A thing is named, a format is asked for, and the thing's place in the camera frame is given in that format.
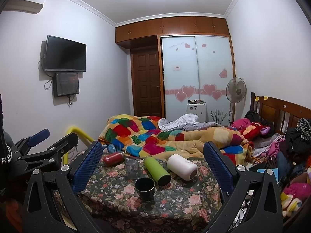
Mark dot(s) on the green thermos bottle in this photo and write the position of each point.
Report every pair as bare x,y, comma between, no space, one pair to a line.
158,173

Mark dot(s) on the colourful patchwork quilt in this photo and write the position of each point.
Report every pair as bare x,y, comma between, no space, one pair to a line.
141,137

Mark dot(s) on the red thermos bottle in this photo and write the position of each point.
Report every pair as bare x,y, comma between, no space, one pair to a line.
112,159

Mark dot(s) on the pink yellow plush toy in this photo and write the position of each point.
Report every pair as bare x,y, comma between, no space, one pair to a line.
295,194

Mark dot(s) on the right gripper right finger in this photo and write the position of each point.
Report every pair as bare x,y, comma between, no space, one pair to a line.
252,202

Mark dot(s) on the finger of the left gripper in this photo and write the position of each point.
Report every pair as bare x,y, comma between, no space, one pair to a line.
46,161
23,146

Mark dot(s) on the dark wooden door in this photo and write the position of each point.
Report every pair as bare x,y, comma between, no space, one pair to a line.
145,77

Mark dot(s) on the grey white crumpled sheet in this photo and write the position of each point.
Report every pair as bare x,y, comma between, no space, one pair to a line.
187,122

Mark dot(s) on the floral tablecloth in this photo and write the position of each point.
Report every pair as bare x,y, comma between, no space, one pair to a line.
179,206

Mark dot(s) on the white thermos bottle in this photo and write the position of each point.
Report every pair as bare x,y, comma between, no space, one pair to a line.
182,167

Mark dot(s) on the clear glass cup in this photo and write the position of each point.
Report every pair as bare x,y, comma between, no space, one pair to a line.
132,169

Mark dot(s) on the dark green cup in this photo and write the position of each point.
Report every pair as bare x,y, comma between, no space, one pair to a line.
145,187

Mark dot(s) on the small wall-mounted black monitor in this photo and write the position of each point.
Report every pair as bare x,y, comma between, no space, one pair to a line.
65,84

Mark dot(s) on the yellow padded bed rail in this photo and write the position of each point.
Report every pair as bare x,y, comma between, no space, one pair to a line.
76,134

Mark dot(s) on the wooden overhead cabinets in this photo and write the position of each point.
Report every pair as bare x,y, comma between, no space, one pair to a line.
145,33

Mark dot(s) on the white air conditioner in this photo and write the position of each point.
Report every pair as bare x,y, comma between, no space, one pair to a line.
28,6

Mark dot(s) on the wall-mounted black television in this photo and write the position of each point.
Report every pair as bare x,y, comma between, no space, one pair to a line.
64,55

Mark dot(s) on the standing electric fan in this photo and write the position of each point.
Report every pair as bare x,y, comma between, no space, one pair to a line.
235,92

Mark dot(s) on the wooden headboard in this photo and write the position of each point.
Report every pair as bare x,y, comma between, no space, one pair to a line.
281,113

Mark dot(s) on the frosted sliding wardrobe with hearts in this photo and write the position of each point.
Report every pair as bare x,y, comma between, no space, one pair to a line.
197,69

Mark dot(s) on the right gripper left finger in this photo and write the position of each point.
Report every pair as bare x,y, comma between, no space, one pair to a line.
41,212

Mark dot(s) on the small white cabinet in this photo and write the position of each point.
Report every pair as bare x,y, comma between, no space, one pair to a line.
199,109

